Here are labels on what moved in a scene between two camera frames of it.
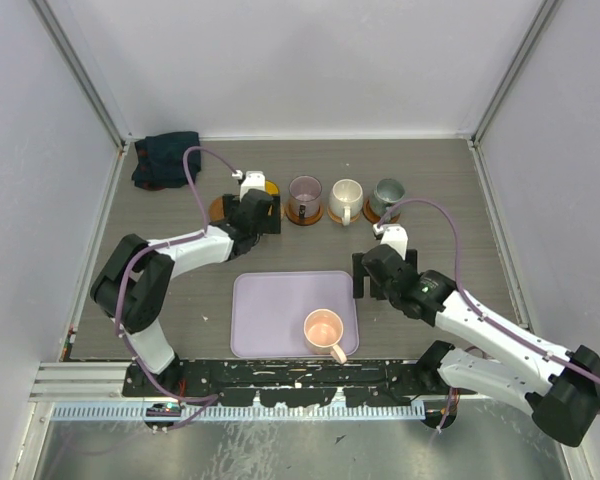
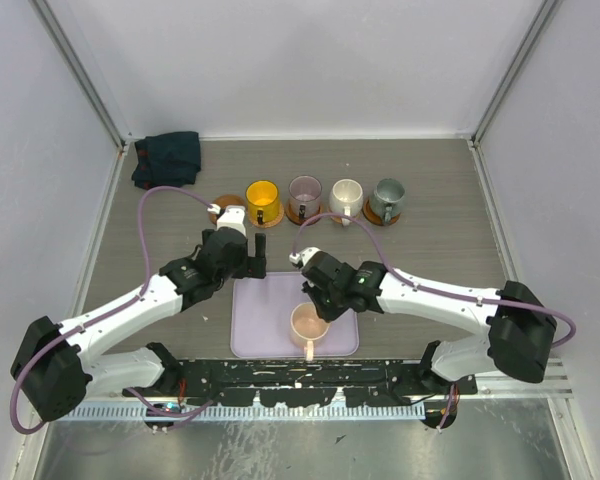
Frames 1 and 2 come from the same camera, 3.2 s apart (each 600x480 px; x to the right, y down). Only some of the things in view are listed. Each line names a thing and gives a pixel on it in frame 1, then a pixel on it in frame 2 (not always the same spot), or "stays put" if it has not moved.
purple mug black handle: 305,195 stays put
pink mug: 323,332 → 307,327
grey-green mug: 387,192 stays put
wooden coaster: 371,214 stays put
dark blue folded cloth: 159,160 stays put
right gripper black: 358,276 → 327,313
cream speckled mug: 345,199 stays put
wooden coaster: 216,210 stays put
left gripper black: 270,224 → 251,266
